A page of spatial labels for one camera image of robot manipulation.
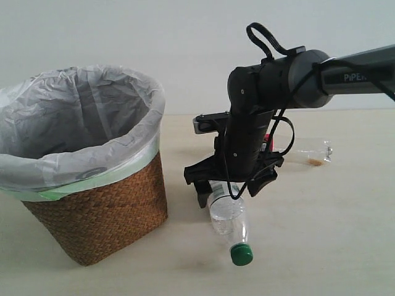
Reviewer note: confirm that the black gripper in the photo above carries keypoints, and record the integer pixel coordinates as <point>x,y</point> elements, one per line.
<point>237,157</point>

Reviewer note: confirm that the green label water bottle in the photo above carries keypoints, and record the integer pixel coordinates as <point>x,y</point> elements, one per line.
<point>229,220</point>

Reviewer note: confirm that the red label cola bottle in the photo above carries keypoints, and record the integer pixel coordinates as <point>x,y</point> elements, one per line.
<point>307,151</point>

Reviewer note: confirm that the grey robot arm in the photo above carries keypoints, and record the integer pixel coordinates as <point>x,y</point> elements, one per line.
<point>260,93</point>

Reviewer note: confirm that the brown woven wicker trash basket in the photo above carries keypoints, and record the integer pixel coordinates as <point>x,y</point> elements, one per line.
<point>93,224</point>

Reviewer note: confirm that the white plastic bin liner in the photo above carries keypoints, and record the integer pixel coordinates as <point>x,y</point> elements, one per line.
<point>67,131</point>

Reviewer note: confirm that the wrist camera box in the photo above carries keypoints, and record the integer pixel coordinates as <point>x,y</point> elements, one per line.
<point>209,123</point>

